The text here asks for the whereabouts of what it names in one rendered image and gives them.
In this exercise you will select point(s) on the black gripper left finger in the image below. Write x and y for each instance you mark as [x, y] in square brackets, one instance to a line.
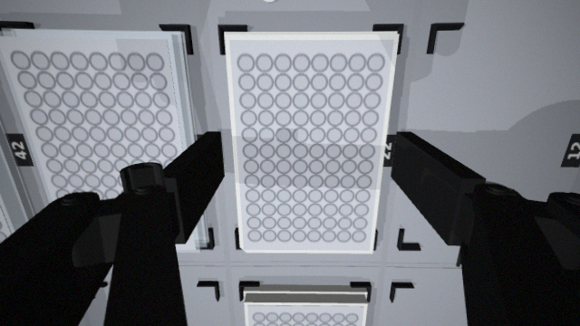
[158, 209]

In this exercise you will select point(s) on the grey deck plate with bays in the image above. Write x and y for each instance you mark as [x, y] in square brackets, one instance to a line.
[203, 10]

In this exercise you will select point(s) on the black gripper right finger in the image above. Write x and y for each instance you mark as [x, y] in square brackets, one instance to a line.
[511, 273]

